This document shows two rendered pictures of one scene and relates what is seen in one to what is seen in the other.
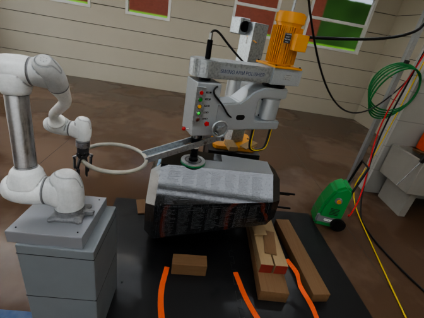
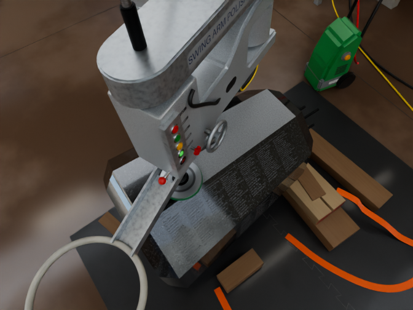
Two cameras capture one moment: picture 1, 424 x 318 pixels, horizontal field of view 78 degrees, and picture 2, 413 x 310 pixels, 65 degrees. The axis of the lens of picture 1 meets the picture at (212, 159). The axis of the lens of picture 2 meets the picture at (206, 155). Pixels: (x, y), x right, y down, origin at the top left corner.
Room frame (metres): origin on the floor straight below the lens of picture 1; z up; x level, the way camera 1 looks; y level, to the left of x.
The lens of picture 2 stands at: (1.32, 0.29, 2.36)
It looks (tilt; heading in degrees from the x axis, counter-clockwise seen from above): 60 degrees down; 339
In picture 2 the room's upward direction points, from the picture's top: 7 degrees counter-clockwise
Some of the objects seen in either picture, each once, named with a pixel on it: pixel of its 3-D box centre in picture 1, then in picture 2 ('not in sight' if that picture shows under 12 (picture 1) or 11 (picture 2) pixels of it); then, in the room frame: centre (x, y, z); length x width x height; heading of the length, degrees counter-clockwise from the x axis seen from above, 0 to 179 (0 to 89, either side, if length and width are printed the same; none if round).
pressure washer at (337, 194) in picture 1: (337, 192); (338, 41); (2.75, -1.55, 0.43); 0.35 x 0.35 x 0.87; 84
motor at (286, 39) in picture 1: (286, 40); not in sight; (2.36, -0.42, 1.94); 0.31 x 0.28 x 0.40; 29
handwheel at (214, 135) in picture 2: (217, 127); (209, 132); (2.01, 0.00, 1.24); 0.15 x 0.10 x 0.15; 119
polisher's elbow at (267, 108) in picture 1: (267, 106); (249, 16); (2.37, -0.41, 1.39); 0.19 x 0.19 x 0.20
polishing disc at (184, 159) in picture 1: (193, 159); (180, 178); (2.05, 0.16, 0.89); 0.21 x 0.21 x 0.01
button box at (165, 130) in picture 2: (198, 105); (175, 144); (1.92, 0.17, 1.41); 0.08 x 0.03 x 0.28; 119
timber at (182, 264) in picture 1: (188, 264); (239, 270); (1.64, 0.03, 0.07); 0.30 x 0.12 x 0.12; 97
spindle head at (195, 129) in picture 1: (209, 108); (176, 109); (2.09, 0.09, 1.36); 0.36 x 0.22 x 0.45; 119
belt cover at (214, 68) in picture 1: (245, 73); (209, 0); (2.22, -0.14, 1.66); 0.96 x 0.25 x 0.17; 119
